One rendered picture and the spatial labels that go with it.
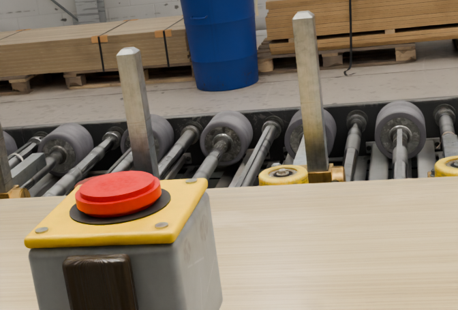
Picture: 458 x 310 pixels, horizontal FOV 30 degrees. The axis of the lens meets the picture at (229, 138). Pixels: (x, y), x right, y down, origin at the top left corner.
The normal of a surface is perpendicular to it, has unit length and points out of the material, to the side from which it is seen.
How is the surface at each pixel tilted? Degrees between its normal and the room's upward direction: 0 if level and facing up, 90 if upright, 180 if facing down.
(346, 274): 0
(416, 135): 90
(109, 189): 0
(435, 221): 0
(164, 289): 90
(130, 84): 90
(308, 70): 90
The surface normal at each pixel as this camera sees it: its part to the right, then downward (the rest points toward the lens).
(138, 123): -0.19, 0.29
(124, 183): -0.12, -0.95
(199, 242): 0.97, -0.06
